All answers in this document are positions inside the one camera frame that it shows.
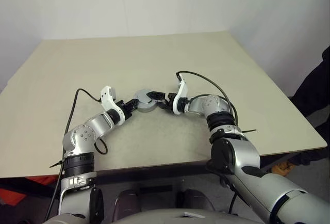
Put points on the red fabric object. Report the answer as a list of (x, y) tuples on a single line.
[(10, 195)]

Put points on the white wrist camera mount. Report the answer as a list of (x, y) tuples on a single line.
[(181, 92), (108, 102)]

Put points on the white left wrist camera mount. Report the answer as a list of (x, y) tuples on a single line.
[(108, 102)]

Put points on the dark rounded shape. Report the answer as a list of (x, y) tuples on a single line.
[(196, 199), (129, 200)]

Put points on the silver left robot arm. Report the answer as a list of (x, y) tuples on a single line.
[(85, 133)]

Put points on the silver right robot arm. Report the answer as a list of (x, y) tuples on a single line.
[(245, 154)]

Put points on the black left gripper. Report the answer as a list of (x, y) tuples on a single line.
[(123, 108)]

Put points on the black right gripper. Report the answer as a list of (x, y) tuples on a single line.
[(169, 102)]

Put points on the person in dark clothes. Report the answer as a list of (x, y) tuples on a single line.
[(314, 92)]

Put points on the grey robot torso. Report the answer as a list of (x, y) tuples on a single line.
[(165, 217)]

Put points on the grey motor rotor cover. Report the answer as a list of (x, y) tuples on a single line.
[(143, 96)]

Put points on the tan shoe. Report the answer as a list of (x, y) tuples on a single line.
[(282, 168)]

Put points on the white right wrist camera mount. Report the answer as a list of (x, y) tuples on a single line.
[(181, 92)]

